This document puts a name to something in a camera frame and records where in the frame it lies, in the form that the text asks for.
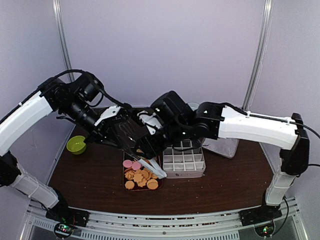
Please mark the pale blue ceramic bowl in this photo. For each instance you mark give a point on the pale blue ceramic bowl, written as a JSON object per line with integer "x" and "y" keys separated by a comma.
{"x": 193, "y": 105}

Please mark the dark red cookie tray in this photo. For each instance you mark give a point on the dark red cookie tray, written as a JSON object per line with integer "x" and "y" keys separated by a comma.
{"x": 145, "y": 172}

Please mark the white divided cookie tin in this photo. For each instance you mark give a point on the white divided cookie tin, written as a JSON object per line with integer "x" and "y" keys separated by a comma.
{"x": 183, "y": 161}

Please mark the large round tan cookie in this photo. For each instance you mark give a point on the large round tan cookie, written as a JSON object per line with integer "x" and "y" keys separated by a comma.
{"x": 152, "y": 184}

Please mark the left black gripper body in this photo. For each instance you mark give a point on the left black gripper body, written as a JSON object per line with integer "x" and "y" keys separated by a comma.
{"x": 97, "y": 132}

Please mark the bottom left round cookie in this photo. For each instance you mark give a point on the bottom left round cookie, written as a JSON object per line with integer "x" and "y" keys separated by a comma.
{"x": 129, "y": 185}

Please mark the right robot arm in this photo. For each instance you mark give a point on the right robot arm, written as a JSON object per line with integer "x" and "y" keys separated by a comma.
{"x": 171, "y": 120}

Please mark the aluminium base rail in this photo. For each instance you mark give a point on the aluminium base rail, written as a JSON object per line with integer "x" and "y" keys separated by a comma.
{"x": 224, "y": 225}

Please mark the white handled metal tongs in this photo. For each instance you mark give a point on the white handled metal tongs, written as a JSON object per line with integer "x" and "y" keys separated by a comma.
{"x": 129, "y": 135}

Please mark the right aluminium frame post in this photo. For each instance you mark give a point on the right aluminium frame post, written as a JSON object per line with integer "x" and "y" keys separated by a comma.
{"x": 261, "y": 47}

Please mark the swirl butter cookie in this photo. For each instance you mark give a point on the swirl butter cookie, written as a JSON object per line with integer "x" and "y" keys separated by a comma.
{"x": 129, "y": 175}

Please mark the leaf shaped tan cookie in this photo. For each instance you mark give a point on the leaf shaped tan cookie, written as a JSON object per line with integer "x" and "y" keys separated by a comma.
{"x": 139, "y": 180}

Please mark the green plastic bowl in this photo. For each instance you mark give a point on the green plastic bowl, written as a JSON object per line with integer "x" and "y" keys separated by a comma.
{"x": 76, "y": 145}

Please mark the right pink round cookie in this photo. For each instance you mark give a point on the right pink round cookie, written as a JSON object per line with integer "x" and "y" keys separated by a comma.
{"x": 136, "y": 165}

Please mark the left pink round cookie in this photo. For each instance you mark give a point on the left pink round cookie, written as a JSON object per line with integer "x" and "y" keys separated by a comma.
{"x": 127, "y": 163}

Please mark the pink round cookie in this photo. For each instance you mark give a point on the pink round cookie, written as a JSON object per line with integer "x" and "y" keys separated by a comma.
{"x": 127, "y": 163}
{"x": 136, "y": 165}

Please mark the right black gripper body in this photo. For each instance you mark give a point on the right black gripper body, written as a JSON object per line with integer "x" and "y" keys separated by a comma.
{"x": 157, "y": 148}

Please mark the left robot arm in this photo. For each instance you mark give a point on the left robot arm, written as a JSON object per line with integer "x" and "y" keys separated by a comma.
{"x": 81, "y": 98}

